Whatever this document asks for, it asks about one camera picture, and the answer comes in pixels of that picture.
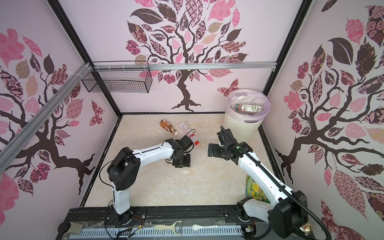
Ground white slotted cable duct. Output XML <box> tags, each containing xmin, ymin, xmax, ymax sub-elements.
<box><xmin>64</xmin><ymin>226</ymin><xmax>242</xmax><ymax>240</ymax></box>

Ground green beverage can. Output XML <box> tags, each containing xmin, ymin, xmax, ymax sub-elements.
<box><xmin>300</xmin><ymin>222</ymin><xmax>312</xmax><ymax>235</ymax></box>

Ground clear bottle red cap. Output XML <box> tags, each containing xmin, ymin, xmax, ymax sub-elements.
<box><xmin>179</xmin><ymin>122</ymin><xmax>200</xmax><ymax>146</ymax></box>

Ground aluminium frame bar back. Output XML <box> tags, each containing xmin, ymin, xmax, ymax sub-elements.
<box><xmin>93</xmin><ymin>62</ymin><xmax>277</xmax><ymax>71</ymax></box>

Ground black wire wall basket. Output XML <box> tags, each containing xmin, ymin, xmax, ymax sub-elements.
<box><xmin>82</xmin><ymin>60</ymin><xmax>153</xmax><ymax>94</ymax></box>

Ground aluminium frame bar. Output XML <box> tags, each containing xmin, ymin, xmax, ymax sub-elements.
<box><xmin>93</xmin><ymin>62</ymin><xmax>277</xmax><ymax>71</ymax></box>
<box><xmin>1</xmin><ymin>63</ymin><xmax>91</xmax><ymax>173</ymax></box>

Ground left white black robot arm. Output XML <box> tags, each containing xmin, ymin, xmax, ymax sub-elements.
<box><xmin>107</xmin><ymin>136</ymin><xmax>195</xmax><ymax>224</ymax></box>

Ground cream vegetable peeler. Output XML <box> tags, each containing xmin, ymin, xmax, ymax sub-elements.
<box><xmin>154</xmin><ymin>221</ymin><xmax>183</xmax><ymax>235</ymax></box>

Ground green snack packet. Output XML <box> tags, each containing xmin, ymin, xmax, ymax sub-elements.
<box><xmin>246</xmin><ymin>176</ymin><xmax>270</xmax><ymax>203</ymax></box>

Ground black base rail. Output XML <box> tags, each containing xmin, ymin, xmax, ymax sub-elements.
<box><xmin>64</xmin><ymin>203</ymin><xmax>271</xmax><ymax>226</ymax></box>

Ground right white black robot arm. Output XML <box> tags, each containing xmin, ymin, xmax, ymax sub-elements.
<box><xmin>208</xmin><ymin>126</ymin><xmax>309</xmax><ymax>239</ymax></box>

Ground aluminium frame bar left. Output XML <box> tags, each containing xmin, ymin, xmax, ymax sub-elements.
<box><xmin>1</xmin><ymin>63</ymin><xmax>91</xmax><ymax>173</ymax></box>

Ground white red label bottle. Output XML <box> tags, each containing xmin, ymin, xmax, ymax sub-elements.
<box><xmin>234</xmin><ymin>103</ymin><xmax>263</xmax><ymax>115</ymax></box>

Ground cream trash bin purple liner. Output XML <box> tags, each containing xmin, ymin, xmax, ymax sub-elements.
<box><xmin>224</xmin><ymin>89</ymin><xmax>271</xmax><ymax>142</ymax></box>

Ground white plastic spoon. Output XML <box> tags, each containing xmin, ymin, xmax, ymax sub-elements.
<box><xmin>192</xmin><ymin>224</ymin><xmax>219</xmax><ymax>231</ymax></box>

